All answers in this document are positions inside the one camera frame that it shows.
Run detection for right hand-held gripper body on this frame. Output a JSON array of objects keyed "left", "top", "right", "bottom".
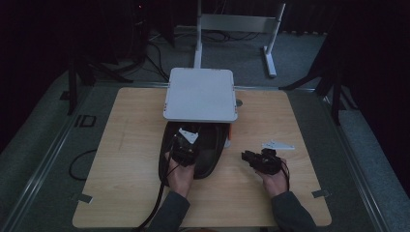
[{"left": 250, "top": 138, "right": 296, "bottom": 176}]

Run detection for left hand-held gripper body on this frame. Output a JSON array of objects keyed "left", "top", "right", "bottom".
[{"left": 169, "top": 127, "right": 201, "bottom": 168}]

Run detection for black slipper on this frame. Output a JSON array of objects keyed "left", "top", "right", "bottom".
[
  {"left": 158, "top": 121, "right": 194, "bottom": 188},
  {"left": 190, "top": 122, "right": 228, "bottom": 181}
]

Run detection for white two-tier shoe rack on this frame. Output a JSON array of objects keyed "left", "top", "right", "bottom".
[{"left": 162, "top": 67, "right": 240, "bottom": 149}]

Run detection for person's right hand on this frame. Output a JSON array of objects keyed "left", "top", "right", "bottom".
[{"left": 255, "top": 158, "right": 290, "bottom": 199}]

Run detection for person's left hand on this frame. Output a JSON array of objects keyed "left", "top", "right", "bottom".
[{"left": 164, "top": 152, "right": 196, "bottom": 199}]

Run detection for grey tape piece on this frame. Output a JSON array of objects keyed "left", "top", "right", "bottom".
[
  {"left": 76, "top": 191, "right": 94, "bottom": 205},
  {"left": 310, "top": 188, "right": 332, "bottom": 199}
]

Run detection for black tripod stand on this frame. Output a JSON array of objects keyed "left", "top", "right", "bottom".
[
  {"left": 278, "top": 32, "right": 360, "bottom": 128},
  {"left": 65, "top": 47, "right": 133, "bottom": 117}
]

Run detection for white metal stand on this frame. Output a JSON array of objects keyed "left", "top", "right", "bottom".
[{"left": 192, "top": 0, "right": 287, "bottom": 79}]

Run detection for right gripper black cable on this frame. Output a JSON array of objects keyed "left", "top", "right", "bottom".
[{"left": 279, "top": 159, "right": 292, "bottom": 191}]

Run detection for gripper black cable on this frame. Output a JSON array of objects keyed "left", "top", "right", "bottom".
[
  {"left": 133, "top": 151, "right": 173, "bottom": 232},
  {"left": 279, "top": 159, "right": 292, "bottom": 191}
]

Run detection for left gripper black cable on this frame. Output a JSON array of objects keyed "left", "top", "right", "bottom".
[{"left": 133, "top": 151, "right": 173, "bottom": 232}]

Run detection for black background cables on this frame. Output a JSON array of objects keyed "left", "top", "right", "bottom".
[{"left": 141, "top": 30, "right": 172, "bottom": 83}]

